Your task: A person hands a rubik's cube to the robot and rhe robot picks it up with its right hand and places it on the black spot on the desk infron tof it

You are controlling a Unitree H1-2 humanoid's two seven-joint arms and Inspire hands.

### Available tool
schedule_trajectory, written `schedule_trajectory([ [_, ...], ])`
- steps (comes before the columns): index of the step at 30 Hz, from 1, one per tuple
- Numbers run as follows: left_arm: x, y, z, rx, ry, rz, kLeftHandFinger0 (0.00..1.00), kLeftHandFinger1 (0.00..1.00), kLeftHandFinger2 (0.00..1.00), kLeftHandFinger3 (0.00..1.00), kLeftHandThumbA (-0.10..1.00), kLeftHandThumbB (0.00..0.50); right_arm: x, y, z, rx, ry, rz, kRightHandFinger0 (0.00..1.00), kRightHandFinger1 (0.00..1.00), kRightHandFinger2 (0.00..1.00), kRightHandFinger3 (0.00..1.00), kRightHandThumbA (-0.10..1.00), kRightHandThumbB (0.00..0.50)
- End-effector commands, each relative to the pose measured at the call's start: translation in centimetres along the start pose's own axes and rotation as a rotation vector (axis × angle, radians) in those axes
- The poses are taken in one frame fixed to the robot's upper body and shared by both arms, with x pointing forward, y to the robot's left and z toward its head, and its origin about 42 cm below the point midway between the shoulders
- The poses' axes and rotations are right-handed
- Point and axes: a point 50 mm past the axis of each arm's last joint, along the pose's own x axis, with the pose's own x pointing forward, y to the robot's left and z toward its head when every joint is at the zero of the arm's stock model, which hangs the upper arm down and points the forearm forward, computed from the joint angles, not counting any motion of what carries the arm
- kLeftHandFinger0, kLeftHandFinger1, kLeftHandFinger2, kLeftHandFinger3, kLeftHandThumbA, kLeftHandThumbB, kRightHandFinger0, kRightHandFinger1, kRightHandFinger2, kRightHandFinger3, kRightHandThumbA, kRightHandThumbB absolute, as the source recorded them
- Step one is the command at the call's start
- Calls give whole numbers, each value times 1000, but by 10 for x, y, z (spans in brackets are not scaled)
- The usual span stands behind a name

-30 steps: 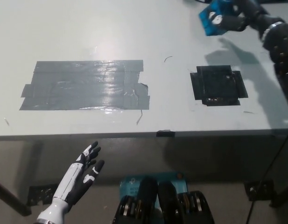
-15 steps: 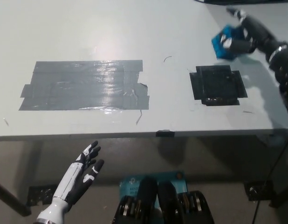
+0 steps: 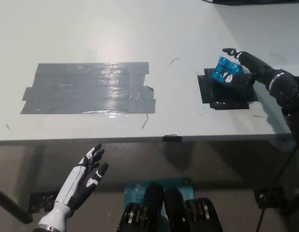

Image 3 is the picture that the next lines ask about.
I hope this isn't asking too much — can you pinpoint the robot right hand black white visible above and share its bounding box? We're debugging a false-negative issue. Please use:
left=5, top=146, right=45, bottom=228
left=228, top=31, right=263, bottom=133
left=222, top=48, right=276, bottom=89

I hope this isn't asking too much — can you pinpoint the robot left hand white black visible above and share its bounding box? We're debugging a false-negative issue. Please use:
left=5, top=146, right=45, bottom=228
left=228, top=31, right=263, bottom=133
left=54, top=143, right=109, bottom=218

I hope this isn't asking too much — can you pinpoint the blue crinkly cube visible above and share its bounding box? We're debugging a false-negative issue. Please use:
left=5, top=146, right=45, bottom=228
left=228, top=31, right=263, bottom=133
left=211, top=56, right=246, bottom=83

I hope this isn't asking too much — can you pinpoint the black floor tape patch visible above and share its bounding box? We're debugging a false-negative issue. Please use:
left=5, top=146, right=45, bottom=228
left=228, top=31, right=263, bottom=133
left=28, top=190, right=60, bottom=214

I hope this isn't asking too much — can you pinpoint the black tape square patch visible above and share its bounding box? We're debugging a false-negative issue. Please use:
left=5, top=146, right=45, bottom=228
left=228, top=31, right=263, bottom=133
left=197, top=68, right=258, bottom=111

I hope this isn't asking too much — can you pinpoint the dark flat device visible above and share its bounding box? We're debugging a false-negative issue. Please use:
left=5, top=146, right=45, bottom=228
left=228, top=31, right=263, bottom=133
left=211, top=0, right=299, bottom=4

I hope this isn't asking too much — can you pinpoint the black table leg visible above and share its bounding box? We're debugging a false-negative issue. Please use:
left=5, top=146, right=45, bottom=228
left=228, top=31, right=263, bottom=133
left=0, top=186, right=34, bottom=224

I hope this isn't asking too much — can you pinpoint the small black tape strip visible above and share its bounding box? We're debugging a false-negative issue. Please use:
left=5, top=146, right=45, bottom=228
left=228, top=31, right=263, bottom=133
left=162, top=134, right=183, bottom=143

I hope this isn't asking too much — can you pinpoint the grey duct tape patch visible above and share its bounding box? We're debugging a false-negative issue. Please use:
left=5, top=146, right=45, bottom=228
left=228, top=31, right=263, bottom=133
left=20, top=62, right=156, bottom=115

